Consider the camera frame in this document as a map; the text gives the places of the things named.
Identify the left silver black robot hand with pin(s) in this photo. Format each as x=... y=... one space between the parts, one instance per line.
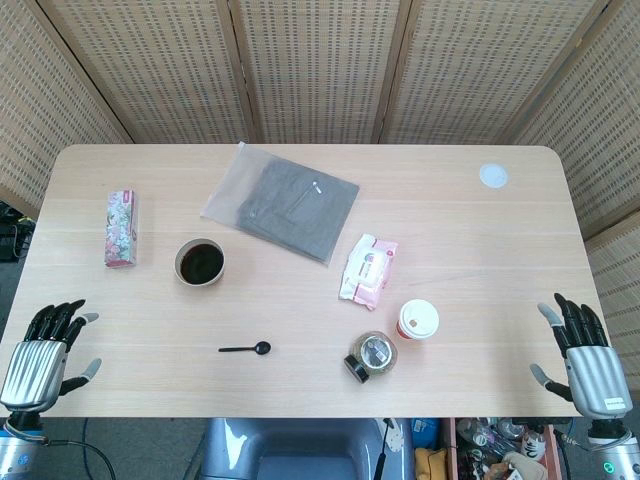
x=32 y=370

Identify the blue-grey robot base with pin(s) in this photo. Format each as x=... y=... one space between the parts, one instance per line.
x=300 y=450

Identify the round glass jar black lid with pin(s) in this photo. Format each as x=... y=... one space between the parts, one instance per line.
x=375 y=352

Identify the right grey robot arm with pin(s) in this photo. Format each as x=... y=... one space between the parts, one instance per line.
x=607 y=460

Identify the white perforated bracket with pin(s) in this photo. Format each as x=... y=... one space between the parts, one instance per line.
x=395 y=437

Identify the red paper cup white lid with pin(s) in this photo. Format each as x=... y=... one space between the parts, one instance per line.
x=419 y=318

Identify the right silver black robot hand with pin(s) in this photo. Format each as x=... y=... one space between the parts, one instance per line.
x=597 y=375

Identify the red crate of clutter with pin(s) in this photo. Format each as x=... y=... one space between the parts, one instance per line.
x=500 y=450

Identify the black equipment pile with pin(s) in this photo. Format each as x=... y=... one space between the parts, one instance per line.
x=12 y=235

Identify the pink white wet wipes pack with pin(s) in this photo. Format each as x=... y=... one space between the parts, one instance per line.
x=367 y=270

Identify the woven bamboo folding screen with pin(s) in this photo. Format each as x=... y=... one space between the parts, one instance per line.
x=320 y=65

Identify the black plastic spoon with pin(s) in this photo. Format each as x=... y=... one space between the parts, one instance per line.
x=261 y=347

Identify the blue box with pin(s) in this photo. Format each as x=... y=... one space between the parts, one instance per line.
x=425 y=431

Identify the clear bag with grey garment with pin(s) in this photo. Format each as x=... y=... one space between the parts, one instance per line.
x=292 y=210

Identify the cup of black coffee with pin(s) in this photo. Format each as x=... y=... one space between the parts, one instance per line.
x=200 y=262

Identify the pink floral tissue box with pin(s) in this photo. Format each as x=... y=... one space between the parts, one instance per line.
x=121 y=230

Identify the yellow cloth bag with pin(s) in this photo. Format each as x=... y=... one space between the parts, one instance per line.
x=431 y=464

